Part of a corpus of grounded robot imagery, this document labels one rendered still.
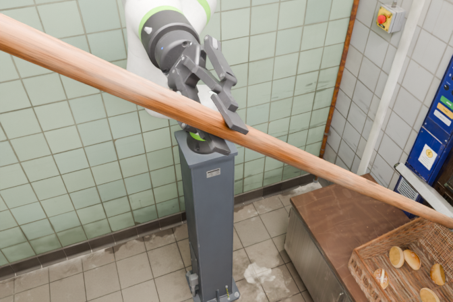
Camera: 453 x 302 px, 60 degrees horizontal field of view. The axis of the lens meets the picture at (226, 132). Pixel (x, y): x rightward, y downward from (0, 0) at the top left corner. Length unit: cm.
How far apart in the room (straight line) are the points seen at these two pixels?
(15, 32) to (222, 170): 130
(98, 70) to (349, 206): 195
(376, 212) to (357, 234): 19
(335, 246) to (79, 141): 138
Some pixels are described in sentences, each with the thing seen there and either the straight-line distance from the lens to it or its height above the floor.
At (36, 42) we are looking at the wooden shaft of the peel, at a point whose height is 212.
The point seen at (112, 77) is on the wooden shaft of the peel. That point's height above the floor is 206.
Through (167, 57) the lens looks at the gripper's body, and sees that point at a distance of 64.
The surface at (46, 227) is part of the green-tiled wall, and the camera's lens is 261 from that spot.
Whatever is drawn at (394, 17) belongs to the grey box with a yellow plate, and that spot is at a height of 149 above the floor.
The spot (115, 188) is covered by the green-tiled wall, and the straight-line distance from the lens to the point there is 243.
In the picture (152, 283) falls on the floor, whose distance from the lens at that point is 261.
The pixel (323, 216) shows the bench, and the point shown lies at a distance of 218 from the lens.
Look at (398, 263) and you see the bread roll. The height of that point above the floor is 64.
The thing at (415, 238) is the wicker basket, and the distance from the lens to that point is 218.
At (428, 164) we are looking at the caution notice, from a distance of 207.
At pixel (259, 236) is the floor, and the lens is 275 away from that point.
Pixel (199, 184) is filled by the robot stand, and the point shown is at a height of 106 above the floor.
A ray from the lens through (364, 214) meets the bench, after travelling 224.
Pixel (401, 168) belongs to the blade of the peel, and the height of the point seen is 130.
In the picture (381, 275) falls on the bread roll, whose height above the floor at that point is 65.
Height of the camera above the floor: 229
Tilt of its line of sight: 42 degrees down
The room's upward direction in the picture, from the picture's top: straight up
